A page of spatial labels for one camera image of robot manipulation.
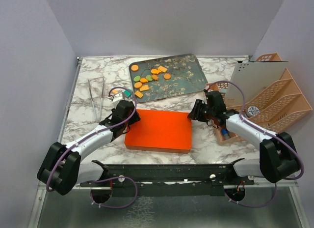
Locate round biscuit cookie far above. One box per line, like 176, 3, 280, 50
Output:
131, 64, 139, 72

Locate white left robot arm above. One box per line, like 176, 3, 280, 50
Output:
37, 100, 140, 195

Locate peach plastic desk organizer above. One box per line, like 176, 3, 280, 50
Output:
202, 53, 313, 145

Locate blue patterned round jar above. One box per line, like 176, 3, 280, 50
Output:
245, 106, 260, 118

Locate orange fish cookie left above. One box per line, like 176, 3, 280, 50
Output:
140, 78, 149, 84

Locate orange cookie tin box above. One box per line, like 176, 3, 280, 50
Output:
126, 145, 190, 154

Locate orange tin lid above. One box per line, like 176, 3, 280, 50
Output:
125, 109, 192, 150

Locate green macaron right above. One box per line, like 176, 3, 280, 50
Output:
146, 75, 153, 82

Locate white perforated board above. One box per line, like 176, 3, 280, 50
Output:
224, 61, 288, 106

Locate round biscuit cookie left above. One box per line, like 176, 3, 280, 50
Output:
134, 82, 143, 89

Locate rectangular yellow biscuit front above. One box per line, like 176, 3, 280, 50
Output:
134, 91, 144, 98

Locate round biscuit cookie upper right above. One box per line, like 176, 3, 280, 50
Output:
163, 73, 171, 80

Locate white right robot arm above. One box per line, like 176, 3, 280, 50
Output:
125, 90, 304, 184

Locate dark floral serving tray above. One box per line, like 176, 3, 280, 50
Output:
129, 54, 208, 103

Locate rectangular yellow biscuit middle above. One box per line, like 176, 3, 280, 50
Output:
139, 85, 149, 91

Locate orange fish cookie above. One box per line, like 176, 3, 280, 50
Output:
140, 78, 149, 84
151, 69, 161, 75

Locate orange fish cookie upper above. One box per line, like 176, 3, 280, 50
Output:
151, 69, 161, 75

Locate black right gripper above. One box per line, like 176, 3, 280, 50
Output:
188, 99, 215, 122

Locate green macaron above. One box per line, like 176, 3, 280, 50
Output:
146, 75, 153, 82
133, 76, 141, 82

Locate round biscuit cookie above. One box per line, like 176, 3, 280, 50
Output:
131, 64, 139, 72
134, 82, 143, 89
163, 73, 171, 80

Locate green macaron left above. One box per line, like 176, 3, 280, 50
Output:
133, 76, 141, 82

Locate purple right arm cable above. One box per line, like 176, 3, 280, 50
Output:
205, 80, 305, 207

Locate rectangular yellow biscuit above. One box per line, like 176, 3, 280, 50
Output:
139, 85, 149, 91
158, 66, 167, 73
134, 91, 144, 98

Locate teal grey eraser block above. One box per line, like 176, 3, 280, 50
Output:
123, 90, 132, 98

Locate rectangular yellow biscuit upper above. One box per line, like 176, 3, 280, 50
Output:
158, 66, 167, 73

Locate silver metal tongs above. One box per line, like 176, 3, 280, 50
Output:
87, 77, 105, 122

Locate small orange flower cookie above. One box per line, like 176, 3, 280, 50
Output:
152, 75, 158, 81

